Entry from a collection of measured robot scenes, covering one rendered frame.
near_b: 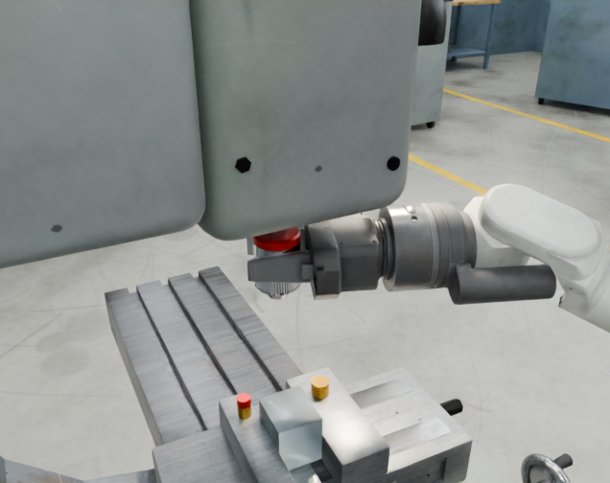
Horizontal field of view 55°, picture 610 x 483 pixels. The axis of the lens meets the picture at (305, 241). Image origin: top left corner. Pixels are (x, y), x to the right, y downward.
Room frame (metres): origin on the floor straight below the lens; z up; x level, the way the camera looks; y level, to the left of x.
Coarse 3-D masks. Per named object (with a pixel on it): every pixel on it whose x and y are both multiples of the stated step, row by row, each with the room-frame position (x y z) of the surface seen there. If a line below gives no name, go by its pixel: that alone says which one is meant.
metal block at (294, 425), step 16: (272, 400) 0.51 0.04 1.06; (288, 400) 0.51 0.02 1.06; (304, 400) 0.51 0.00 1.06; (272, 416) 0.48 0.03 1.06; (288, 416) 0.48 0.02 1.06; (304, 416) 0.48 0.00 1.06; (320, 416) 0.48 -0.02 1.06; (272, 432) 0.47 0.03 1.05; (288, 432) 0.46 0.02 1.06; (304, 432) 0.47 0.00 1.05; (320, 432) 0.48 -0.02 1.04; (288, 448) 0.46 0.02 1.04; (304, 448) 0.47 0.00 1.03; (320, 448) 0.48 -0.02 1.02; (288, 464) 0.46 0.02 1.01; (304, 464) 0.47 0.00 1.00
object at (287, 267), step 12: (288, 252) 0.49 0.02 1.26; (300, 252) 0.49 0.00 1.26; (252, 264) 0.48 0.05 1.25; (264, 264) 0.48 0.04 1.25; (276, 264) 0.48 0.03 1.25; (288, 264) 0.48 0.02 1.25; (300, 264) 0.49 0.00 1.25; (312, 264) 0.48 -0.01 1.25; (252, 276) 0.48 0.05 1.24; (264, 276) 0.48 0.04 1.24; (276, 276) 0.48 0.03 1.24; (288, 276) 0.48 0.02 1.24; (300, 276) 0.49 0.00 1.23; (312, 276) 0.48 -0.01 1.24
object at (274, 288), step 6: (294, 246) 0.50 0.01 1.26; (258, 252) 0.50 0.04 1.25; (264, 252) 0.50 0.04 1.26; (270, 252) 0.49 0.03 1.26; (276, 252) 0.49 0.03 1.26; (282, 252) 0.49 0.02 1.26; (258, 282) 0.50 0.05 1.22; (264, 282) 0.50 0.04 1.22; (270, 282) 0.49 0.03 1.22; (276, 282) 0.49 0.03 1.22; (258, 288) 0.50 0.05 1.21; (264, 288) 0.50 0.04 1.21; (270, 288) 0.49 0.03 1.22; (276, 288) 0.49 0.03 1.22; (282, 288) 0.49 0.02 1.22; (288, 288) 0.50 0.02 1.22; (294, 288) 0.50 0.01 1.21; (270, 294) 0.49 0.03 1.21; (276, 294) 0.49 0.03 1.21; (282, 294) 0.49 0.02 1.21
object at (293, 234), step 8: (288, 232) 0.51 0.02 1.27; (296, 232) 0.51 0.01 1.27; (256, 240) 0.50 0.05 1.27; (264, 240) 0.50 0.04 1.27; (272, 240) 0.50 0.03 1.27; (280, 240) 0.50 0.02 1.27; (288, 240) 0.50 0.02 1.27; (296, 240) 0.50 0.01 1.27; (264, 248) 0.49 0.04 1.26; (272, 248) 0.49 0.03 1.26; (280, 248) 0.49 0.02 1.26; (288, 248) 0.50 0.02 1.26
